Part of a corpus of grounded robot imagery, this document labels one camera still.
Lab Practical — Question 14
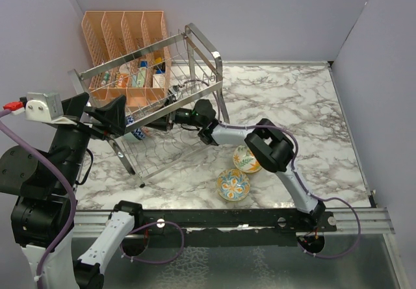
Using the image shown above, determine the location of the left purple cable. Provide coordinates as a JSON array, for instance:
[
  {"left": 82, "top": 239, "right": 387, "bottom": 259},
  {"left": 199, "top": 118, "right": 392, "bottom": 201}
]
[{"left": 0, "top": 107, "right": 77, "bottom": 289}]

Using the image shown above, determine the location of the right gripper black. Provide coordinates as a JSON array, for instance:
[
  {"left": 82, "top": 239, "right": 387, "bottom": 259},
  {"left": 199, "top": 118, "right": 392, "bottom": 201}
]
[{"left": 142, "top": 98, "right": 203, "bottom": 133}]

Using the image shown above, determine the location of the green tube in organizer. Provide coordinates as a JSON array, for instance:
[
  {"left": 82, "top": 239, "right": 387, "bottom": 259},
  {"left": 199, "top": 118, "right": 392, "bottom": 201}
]
[{"left": 131, "top": 60, "right": 148, "bottom": 88}]

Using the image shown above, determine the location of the blue orange floral bowl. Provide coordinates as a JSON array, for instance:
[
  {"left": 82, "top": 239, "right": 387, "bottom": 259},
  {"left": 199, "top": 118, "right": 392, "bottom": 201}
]
[{"left": 216, "top": 169, "right": 250, "bottom": 202}]

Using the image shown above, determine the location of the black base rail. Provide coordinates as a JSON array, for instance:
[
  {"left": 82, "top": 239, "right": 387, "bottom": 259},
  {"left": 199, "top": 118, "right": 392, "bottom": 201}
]
[{"left": 110, "top": 201, "right": 339, "bottom": 247}]

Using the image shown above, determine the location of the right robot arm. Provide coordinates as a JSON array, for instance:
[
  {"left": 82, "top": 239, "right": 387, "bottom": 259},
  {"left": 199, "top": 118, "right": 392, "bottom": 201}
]
[{"left": 146, "top": 99, "right": 326, "bottom": 231}]

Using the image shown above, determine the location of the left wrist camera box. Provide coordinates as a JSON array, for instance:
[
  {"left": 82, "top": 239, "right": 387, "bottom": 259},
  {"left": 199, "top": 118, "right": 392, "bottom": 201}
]
[{"left": 25, "top": 92, "right": 64, "bottom": 123}]

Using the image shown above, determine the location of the leaf pattern white bowl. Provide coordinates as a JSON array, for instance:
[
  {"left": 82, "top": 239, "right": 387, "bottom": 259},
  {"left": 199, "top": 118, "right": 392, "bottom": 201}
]
[{"left": 233, "top": 145, "right": 262, "bottom": 173}]

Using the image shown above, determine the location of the steel wire dish rack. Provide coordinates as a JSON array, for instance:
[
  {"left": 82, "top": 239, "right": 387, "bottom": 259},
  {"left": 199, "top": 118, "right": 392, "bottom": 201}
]
[{"left": 69, "top": 23, "right": 229, "bottom": 186}]

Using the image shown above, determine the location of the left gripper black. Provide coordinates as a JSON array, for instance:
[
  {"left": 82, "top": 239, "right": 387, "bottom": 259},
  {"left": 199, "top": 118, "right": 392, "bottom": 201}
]
[{"left": 50, "top": 90, "right": 126, "bottom": 189}]

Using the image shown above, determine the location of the white blue box in organizer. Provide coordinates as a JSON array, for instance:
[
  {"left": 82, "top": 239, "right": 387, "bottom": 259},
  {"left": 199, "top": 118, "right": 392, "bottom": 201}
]
[{"left": 152, "top": 69, "right": 165, "bottom": 88}]

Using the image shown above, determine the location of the peach plastic file organizer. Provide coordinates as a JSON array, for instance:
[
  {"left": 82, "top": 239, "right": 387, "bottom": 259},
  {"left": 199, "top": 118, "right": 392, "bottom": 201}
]
[{"left": 81, "top": 11, "right": 172, "bottom": 114}]

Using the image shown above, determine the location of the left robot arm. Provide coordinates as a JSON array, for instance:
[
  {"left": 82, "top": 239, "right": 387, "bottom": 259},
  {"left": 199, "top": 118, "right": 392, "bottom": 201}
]
[{"left": 1, "top": 93, "right": 144, "bottom": 288}]

